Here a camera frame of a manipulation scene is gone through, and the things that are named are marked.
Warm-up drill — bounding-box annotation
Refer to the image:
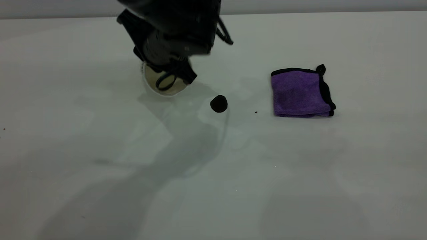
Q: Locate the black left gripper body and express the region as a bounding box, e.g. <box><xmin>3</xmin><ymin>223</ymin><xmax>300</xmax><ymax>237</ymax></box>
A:
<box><xmin>133</xmin><ymin>32</ymin><xmax>191</xmax><ymax>72</ymax></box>

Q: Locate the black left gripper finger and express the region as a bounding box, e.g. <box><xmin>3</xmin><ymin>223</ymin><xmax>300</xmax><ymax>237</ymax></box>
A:
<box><xmin>172</xmin><ymin>59</ymin><xmax>197</xmax><ymax>85</ymax></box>

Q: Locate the white paper coffee cup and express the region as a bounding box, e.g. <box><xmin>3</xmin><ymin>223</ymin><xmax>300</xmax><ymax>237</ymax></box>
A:
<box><xmin>141</xmin><ymin>61</ymin><xmax>191</xmax><ymax>97</ymax></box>

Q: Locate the purple cloth with black trim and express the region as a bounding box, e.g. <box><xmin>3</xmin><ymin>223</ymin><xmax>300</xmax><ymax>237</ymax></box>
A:
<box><xmin>271</xmin><ymin>64</ymin><xmax>336</xmax><ymax>118</ymax></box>

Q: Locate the black liquid spill blob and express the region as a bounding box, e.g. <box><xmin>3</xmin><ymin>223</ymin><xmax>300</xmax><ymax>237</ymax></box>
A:
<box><xmin>210</xmin><ymin>95</ymin><xmax>228</xmax><ymax>113</ymax></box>

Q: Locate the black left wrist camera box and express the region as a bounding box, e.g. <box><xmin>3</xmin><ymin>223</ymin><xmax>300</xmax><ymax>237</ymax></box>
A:
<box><xmin>116</xmin><ymin>9</ymin><xmax>150</xmax><ymax>54</ymax></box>

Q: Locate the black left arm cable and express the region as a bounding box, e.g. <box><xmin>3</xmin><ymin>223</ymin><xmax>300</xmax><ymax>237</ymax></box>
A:
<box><xmin>216</xmin><ymin>17</ymin><xmax>234</xmax><ymax>45</ymax></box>

